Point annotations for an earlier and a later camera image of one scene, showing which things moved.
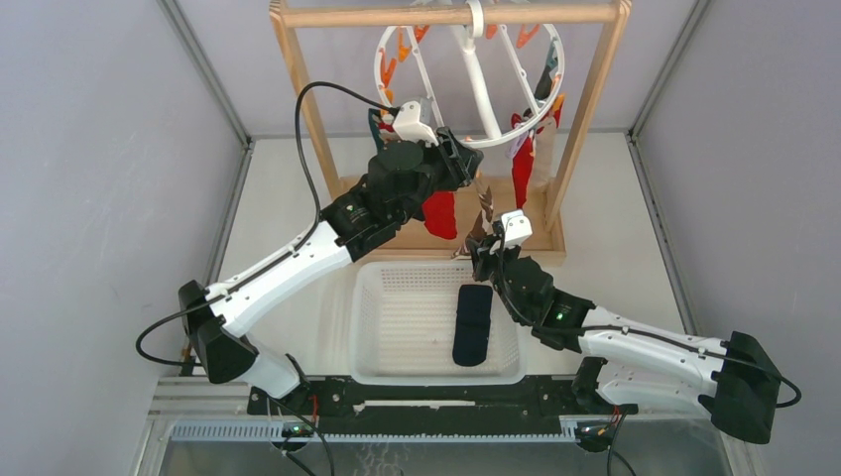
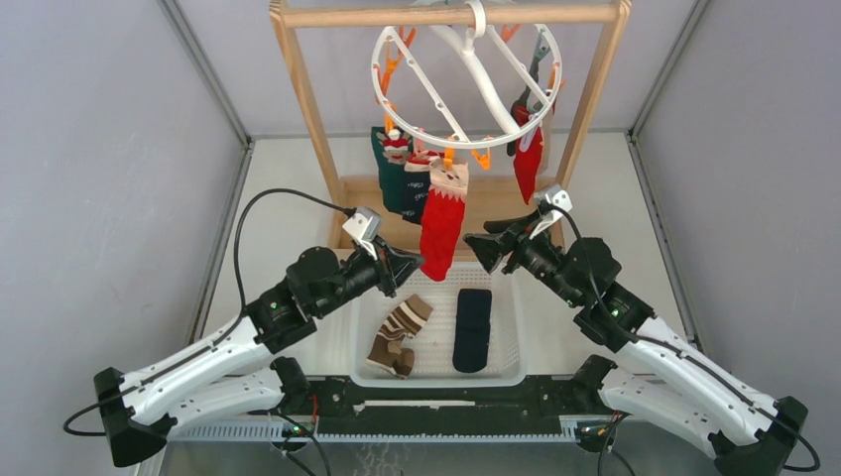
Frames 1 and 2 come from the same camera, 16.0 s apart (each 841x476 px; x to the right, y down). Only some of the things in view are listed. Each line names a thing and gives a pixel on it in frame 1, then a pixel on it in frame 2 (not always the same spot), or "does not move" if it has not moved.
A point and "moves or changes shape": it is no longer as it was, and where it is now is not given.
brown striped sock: (481, 227) to (404, 322)
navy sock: (473, 322) does not move
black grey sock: (544, 83) to (522, 103)
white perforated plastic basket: (403, 327) does not move
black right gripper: (482, 257) to (506, 236)
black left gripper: (463, 162) to (397, 267)
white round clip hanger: (468, 37) moves or changes shape
